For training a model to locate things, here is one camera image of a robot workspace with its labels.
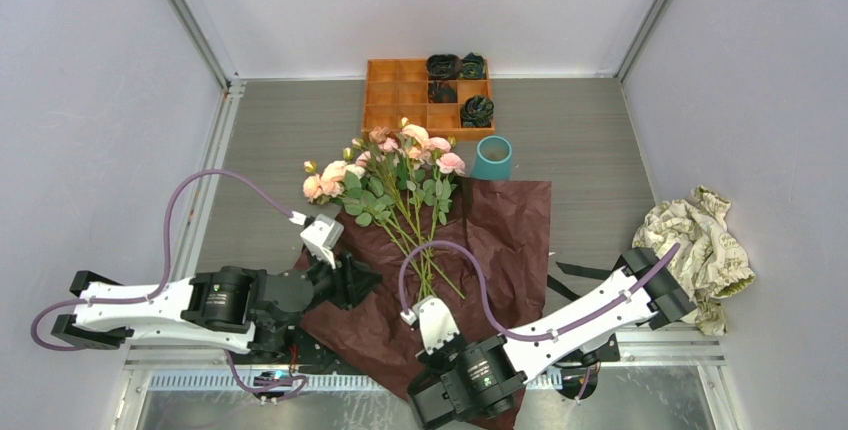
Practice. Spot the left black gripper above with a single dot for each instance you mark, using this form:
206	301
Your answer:
352	279

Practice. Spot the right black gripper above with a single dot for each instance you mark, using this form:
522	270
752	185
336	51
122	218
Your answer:
432	359

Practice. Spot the pink flower bouquet red wrap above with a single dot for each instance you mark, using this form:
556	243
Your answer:
400	181

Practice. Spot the dark red wrapping paper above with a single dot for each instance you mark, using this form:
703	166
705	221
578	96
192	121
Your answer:
504	224

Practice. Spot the black printed ribbon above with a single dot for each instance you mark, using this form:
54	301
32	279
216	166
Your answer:
576	271

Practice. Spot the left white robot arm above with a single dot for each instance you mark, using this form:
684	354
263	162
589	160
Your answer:
250	313

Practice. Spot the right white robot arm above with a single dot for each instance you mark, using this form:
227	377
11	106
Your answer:
482	380

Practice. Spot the teal vase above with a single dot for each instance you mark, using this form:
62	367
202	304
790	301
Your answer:
493	160

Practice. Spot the small electronics board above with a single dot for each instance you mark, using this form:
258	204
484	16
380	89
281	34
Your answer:
270	377

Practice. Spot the orange compartment tray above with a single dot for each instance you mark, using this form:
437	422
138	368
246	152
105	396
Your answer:
400	88

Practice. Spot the dark green rolled sock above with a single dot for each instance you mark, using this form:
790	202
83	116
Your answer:
477	112

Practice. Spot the black rolled sock top left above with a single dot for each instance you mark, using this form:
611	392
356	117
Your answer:
443	67

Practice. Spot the dark teal rolled sock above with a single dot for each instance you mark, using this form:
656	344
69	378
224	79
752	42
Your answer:
474	67

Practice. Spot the crumpled printed cloth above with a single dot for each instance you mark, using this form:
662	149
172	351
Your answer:
710	264

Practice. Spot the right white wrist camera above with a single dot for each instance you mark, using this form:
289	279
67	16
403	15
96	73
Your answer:
435	323

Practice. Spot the perforated metal rail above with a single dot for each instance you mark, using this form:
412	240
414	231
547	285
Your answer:
222	380

